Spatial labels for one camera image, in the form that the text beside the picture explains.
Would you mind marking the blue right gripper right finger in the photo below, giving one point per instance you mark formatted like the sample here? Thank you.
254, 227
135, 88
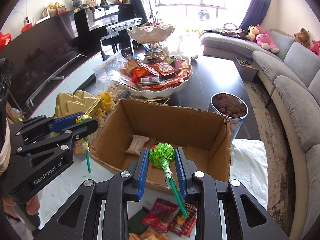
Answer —
180, 173

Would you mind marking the red star pillow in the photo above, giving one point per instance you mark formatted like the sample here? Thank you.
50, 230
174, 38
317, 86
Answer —
315, 47

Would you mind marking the white tiered snack tray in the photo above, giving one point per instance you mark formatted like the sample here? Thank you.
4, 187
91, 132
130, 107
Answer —
159, 74

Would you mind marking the clear nut canister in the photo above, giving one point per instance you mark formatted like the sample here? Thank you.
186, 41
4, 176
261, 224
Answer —
232, 108

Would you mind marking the brown plush toy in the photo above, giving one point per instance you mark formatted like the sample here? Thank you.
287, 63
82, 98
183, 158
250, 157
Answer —
303, 37

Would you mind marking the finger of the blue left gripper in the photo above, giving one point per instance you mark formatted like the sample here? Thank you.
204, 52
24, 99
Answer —
61, 123

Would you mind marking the yellow green lollipop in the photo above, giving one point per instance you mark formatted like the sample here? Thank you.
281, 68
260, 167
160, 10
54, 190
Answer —
81, 145

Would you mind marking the pink plush toy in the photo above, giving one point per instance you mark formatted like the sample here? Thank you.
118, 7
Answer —
264, 40

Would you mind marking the grey rabbit plush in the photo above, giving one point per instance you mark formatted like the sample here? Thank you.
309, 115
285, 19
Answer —
77, 4

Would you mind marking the orange biscuit packet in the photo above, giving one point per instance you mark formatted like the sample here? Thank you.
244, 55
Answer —
149, 234

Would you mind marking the clear plastic bag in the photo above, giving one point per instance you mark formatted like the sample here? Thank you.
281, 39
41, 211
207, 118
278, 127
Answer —
109, 71

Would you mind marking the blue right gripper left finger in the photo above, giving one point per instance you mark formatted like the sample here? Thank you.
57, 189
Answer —
143, 171

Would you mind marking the yellow plush toy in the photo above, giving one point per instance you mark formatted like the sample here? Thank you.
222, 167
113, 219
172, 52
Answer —
253, 32

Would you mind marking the red heart balloon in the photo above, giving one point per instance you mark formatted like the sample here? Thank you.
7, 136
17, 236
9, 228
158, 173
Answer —
5, 39

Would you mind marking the brown cardboard box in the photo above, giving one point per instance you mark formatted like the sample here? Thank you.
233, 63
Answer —
203, 136

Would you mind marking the Costa cookie packet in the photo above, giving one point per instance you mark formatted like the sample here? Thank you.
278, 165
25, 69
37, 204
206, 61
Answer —
182, 226

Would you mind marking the clear candy jar gold lid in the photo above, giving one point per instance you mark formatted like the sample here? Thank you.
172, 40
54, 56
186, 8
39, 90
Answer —
69, 104

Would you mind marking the black television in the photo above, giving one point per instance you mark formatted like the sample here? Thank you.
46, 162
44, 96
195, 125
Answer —
44, 51

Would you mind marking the small grey storage bin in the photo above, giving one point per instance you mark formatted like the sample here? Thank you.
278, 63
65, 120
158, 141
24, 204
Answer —
246, 69

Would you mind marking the black piano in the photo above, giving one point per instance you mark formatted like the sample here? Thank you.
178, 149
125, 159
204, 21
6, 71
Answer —
106, 25

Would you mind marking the dark green snack packet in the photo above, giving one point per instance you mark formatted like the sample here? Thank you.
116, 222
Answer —
135, 224

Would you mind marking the blue curtain right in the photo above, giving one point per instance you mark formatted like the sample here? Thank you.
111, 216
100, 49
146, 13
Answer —
256, 13

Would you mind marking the grey curved sofa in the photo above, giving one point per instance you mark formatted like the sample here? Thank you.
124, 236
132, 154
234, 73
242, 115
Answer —
291, 78

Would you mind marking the red triangular snack packet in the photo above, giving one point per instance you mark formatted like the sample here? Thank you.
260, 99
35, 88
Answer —
160, 215

